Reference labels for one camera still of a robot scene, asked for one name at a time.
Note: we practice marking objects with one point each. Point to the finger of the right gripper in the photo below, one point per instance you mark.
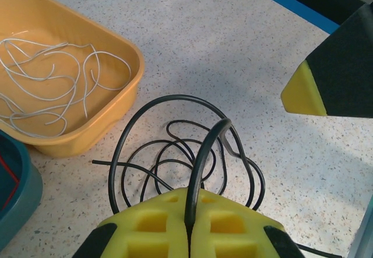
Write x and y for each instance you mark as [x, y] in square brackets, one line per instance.
[344, 71]

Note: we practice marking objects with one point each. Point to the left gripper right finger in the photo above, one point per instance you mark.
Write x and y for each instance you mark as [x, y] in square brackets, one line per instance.
[233, 240]

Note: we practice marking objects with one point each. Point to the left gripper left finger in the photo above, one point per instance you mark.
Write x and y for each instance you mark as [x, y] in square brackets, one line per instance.
[145, 240]

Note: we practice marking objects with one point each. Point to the teal plastic tray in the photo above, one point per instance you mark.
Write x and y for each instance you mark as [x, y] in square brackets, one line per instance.
[23, 199]

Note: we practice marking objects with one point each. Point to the orange plastic tray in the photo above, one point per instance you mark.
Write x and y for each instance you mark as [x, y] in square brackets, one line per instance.
[122, 80]

